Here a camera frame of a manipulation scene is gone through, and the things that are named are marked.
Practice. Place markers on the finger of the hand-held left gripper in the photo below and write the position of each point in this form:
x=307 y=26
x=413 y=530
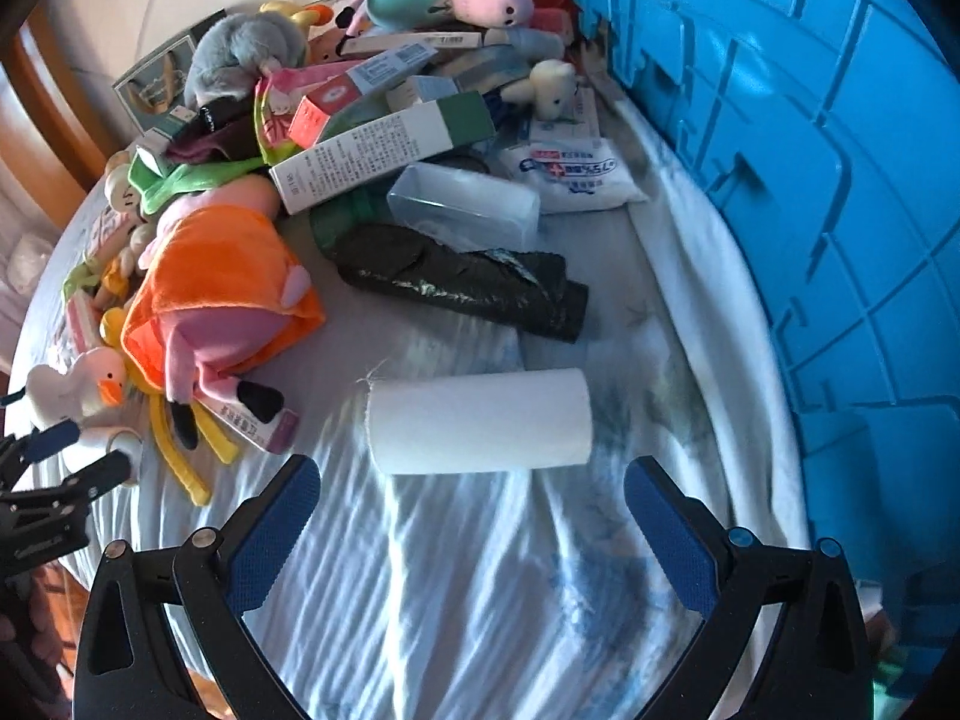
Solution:
x=101 y=474
x=52 y=439

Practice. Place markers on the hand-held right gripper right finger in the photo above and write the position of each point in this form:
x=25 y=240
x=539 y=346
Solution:
x=671 y=536

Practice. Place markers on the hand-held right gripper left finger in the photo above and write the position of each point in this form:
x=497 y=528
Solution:
x=266 y=532

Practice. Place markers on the white paper roll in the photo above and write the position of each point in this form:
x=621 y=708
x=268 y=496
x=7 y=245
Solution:
x=480 y=421

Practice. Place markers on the blue plastic crate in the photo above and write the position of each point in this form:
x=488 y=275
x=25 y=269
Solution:
x=787 y=165

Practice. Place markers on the white duck plush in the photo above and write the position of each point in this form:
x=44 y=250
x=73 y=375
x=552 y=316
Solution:
x=90 y=384

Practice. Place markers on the pink bordered box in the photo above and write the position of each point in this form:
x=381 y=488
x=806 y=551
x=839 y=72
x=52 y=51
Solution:
x=274 y=427
x=84 y=322

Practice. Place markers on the white plastic bag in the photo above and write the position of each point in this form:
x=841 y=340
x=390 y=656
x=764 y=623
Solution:
x=28 y=262

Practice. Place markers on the small beige plush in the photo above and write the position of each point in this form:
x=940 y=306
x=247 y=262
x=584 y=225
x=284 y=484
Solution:
x=135 y=255

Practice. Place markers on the white blue printed cloth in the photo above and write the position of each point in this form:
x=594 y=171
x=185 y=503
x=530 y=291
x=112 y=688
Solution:
x=465 y=585

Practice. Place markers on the pink pig plush orange dress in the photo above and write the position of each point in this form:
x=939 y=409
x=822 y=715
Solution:
x=217 y=277

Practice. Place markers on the green frog plush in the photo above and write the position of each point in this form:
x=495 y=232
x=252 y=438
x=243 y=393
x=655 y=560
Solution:
x=176 y=180

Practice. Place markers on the black garbage bag roll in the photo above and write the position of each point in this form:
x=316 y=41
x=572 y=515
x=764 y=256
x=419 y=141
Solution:
x=450 y=277

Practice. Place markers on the green bag roll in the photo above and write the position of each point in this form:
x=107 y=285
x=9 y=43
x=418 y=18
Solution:
x=336 y=219

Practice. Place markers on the wooden cabinet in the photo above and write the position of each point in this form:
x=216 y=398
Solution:
x=45 y=105

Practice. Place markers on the small white green box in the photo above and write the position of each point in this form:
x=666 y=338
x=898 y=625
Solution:
x=178 y=121

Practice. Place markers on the dark maroon pouch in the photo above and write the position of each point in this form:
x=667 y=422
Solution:
x=217 y=139

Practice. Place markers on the framed picture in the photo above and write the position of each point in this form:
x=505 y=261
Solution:
x=150 y=82

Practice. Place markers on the white tissue packet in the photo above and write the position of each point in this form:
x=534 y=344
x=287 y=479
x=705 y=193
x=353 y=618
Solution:
x=577 y=174

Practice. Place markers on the clear plastic box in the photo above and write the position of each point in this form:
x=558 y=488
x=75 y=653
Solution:
x=465 y=202

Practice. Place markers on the pink green printed pouch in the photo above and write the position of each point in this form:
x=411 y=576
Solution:
x=274 y=120

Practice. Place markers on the white box green end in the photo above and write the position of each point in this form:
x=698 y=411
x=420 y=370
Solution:
x=375 y=150

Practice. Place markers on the red white box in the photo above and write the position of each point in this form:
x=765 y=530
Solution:
x=322 y=111

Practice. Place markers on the grey plush toy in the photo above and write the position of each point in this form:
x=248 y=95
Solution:
x=232 y=52

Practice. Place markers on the white flat packet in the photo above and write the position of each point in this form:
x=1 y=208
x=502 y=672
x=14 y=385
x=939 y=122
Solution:
x=583 y=116

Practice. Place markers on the small cream plush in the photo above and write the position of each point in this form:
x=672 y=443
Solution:
x=551 y=86

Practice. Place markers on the yellow plush toy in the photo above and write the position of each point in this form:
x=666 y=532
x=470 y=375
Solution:
x=296 y=15

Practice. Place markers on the grey green box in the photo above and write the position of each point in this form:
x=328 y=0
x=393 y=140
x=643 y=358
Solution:
x=480 y=67

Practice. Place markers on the long black box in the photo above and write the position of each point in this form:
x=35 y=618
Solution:
x=420 y=42

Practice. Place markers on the light blue tube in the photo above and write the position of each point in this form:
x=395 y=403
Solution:
x=529 y=41

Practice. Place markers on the teal and pink pig plush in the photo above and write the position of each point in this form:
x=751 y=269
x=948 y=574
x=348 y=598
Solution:
x=450 y=0

